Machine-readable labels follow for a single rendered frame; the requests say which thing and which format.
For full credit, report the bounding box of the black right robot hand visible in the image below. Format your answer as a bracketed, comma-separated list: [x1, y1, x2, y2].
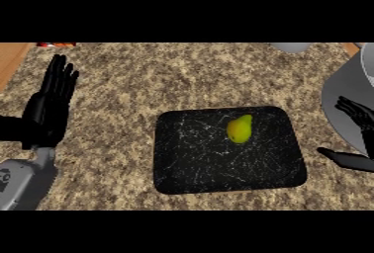
[315, 95, 374, 173]

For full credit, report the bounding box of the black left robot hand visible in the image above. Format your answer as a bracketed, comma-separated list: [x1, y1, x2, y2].
[0, 53, 80, 150]

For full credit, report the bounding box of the grey pot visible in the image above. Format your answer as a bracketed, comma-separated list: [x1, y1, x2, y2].
[320, 42, 374, 156]

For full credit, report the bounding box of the yellow-green pear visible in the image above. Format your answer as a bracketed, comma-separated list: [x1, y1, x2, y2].
[227, 114, 255, 144]

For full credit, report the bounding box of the black marbled tray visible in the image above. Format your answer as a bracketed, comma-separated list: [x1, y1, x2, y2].
[153, 106, 309, 196]

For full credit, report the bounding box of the red and orange packet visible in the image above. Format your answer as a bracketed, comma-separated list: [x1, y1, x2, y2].
[37, 42, 77, 48]

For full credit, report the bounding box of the pale grey rounded object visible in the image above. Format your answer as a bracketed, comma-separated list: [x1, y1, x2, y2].
[271, 42, 312, 54]

